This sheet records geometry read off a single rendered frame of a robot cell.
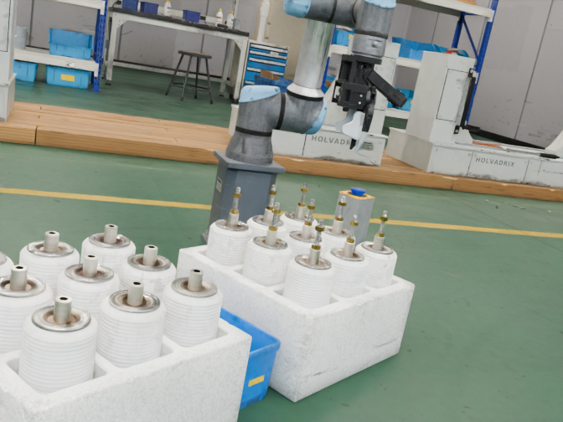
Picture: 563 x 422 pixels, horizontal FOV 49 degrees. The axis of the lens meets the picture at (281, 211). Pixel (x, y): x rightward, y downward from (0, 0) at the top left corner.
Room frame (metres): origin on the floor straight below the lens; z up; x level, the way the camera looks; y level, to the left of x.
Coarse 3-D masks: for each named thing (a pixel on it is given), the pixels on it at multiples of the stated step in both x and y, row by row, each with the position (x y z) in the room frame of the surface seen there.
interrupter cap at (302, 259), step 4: (296, 256) 1.18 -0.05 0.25; (300, 256) 1.19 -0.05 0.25; (304, 256) 1.19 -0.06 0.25; (296, 260) 1.16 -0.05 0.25; (300, 260) 1.16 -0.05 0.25; (304, 260) 1.18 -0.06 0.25; (320, 260) 1.19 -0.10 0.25; (324, 260) 1.19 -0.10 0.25; (300, 264) 1.15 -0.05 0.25; (304, 264) 1.15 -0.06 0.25; (308, 264) 1.15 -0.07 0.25; (320, 264) 1.17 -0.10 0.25; (324, 264) 1.17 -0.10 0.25; (328, 264) 1.17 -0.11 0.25; (312, 268) 1.14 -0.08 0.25; (316, 268) 1.14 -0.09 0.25; (320, 268) 1.14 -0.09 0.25; (324, 268) 1.14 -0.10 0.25; (328, 268) 1.15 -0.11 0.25
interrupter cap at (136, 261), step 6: (132, 258) 1.01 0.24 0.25; (138, 258) 1.02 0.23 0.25; (162, 258) 1.04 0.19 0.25; (132, 264) 0.98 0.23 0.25; (138, 264) 0.99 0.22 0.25; (156, 264) 1.01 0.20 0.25; (162, 264) 1.01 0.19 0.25; (168, 264) 1.01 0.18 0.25; (150, 270) 0.97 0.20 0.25; (156, 270) 0.98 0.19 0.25; (162, 270) 0.98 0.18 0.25
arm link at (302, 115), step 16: (304, 32) 1.90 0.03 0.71; (320, 32) 1.87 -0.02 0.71; (304, 48) 1.89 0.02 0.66; (320, 48) 1.88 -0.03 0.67; (304, 64) 1.89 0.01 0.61; (320, 64) 1.89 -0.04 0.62; (304, 80) 1.89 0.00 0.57; (320, 80) 1.91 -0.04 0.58; (288, 96) 1.91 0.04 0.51; (304, 96) 1.88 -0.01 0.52; (320, 96) 1.91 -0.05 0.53; (288, 112) 1.88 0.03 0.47; (304, 112) 1.89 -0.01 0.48; (320, 112) 1.91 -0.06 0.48; (288, 128) 1.90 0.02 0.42; (304, 128) 1.91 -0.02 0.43
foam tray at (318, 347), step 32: (192, 256) 1.28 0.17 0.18; (224, 288) 1.21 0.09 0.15; (256, 288) 1.16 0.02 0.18; (384, 288) 1.30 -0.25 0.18; (256, 320) 1.15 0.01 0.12; (288, 320) 1.10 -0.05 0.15; (320, 320) 1.09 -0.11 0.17; (352, 320) 1.18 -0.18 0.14; (384, 320) 1.28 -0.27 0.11; (288, 352) 1.09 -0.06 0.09; (320, 352) 1.11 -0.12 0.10; (352, 352) 1.20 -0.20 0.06; (384, 352) 1.31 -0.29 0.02; (288, 384) 1.08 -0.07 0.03; (320, 384) 1.12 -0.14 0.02
